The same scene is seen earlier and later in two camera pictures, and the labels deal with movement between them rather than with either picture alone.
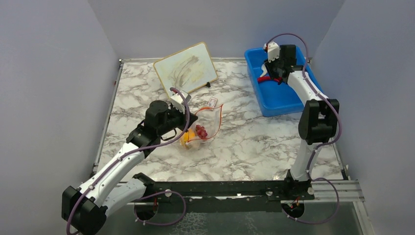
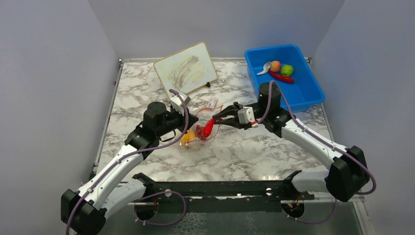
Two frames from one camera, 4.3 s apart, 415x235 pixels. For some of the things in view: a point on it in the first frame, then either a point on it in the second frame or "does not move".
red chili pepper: x=265 y=78 -> x=209 y=127
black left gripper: x=182 y=116 does not move
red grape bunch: x=201 y=131 does not move
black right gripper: x=268 y=66 -> x=230 y=111
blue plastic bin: x=273 y=99 does not move
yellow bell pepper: x=189 y=135 does not move
